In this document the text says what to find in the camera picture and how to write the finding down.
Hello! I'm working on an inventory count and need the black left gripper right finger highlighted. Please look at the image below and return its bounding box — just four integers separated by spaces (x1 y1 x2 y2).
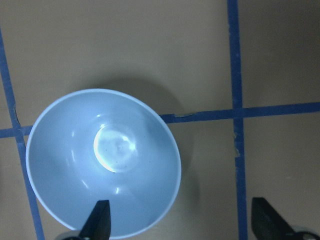
251 197 299 240

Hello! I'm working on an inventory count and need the blue bowl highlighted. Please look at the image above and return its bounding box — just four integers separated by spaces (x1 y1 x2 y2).
26 89 182 240

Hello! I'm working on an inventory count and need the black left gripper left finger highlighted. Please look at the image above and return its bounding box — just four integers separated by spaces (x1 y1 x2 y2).
78 200 111 240

